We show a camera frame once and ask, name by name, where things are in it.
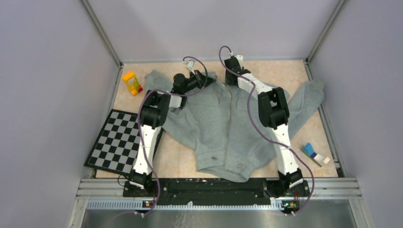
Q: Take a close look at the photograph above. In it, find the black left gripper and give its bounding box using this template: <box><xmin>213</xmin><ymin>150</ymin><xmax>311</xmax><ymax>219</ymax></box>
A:
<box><xmin>182</xmin><ymin>70</ymin><xmax>216</xmax><ymax>94</ymax></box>

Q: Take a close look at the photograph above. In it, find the grey zip-up jacket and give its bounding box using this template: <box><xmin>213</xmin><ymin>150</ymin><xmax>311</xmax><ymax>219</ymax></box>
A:
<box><xmin>162</xmin><ymin>72</ymin><xmax>324</xmax><ymax>182</ymax></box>

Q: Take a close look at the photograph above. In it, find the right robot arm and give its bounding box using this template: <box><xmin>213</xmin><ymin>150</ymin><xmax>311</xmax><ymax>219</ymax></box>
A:
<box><xmin>223</xmin><ymin>54</ymin><xmax>304</xmax><ymax>196</ymax></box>

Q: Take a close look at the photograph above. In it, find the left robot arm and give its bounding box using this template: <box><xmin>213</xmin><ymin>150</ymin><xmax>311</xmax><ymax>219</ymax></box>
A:
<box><xmin>128</xmin><ymin>70</ymin><xmax>216</xmax><ymax>196</ymax></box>

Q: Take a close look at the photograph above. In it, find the blue toy block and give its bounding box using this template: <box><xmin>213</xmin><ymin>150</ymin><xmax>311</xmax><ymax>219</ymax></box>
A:
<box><xmin>301</xmin><ymin>143</ymin><xmax>317</xmax><ymax>158</ymax></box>

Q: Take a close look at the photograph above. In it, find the black white checkerboard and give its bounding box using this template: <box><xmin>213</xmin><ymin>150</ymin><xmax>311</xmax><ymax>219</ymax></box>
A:
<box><xmin>84</xmin><ymin>109</ymin><xmax>144</xmax><ymax>177</ymax></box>

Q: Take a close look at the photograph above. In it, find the white small card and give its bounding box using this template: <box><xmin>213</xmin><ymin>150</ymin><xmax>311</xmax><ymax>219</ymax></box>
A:
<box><xmin>313</xmin><ymin>154</ymin><xmax>331</xmax><ymax>167</ymax></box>

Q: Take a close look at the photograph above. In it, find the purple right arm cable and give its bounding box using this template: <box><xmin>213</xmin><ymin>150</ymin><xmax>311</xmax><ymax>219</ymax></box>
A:
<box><xmin>219</xmin><ymin>46</ymin><xmax>316</xmax><ymax>217</ymax></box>

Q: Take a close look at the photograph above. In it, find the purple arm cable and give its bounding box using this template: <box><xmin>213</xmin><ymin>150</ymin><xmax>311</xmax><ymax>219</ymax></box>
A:
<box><xmin>219</xmin><ymin>46</ymin><xmax>316</xmax><ymax>217</ymax></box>
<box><xmin>137</xmin><ymin>56</ymin><xmax>209</xmax><ymax>218</ymax></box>

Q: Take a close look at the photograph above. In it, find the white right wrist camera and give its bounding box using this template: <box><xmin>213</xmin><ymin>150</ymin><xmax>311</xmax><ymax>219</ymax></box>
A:
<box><xmin>231</xmin><ymin>55</ymin><xmax>244</xmax><ymax>65</ymax></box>

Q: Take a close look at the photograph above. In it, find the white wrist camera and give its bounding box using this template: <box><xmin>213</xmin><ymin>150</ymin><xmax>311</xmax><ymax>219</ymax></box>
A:
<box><xmin>231</xmin><ymin>55</ymin><xmax>244</xmax><ymax>65</ymax></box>
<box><xmin>183</xmin><ymin>60</ymin><xmax>195</xmax><ymax>73</ymax></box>

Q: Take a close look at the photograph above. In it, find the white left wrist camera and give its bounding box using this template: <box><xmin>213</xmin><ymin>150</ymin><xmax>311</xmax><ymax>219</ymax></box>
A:
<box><xmin>183</xmin><ymin>60</ymin><xmax>195</xmax><ymax>73</ymax></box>

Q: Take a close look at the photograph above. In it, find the yellow toy block frame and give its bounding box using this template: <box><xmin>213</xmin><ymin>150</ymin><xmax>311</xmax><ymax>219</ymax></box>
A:
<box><xmin>122</xmin><ymin>71</ymin><xmax>143</xmax><ymax>96</ymax></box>

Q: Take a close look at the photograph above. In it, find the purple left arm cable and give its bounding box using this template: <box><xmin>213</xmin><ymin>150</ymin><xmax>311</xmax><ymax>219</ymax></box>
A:
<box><xmin>137</xmin><ymin>56</ymin><xmax>209</xmax><ymax>218</ymax></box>

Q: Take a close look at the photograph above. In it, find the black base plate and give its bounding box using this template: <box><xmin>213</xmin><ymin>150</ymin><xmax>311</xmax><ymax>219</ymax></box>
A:
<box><xmin>123</xmin><ymin>178</ymin><xmax>310</xmax><ymax>206</ymax></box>

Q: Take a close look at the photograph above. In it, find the aluminium front rail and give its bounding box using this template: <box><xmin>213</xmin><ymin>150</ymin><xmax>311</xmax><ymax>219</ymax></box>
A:
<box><xmin>76</xmin><ymin>178</ymin><xmax>362</xmax><ymax>212</ymax></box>

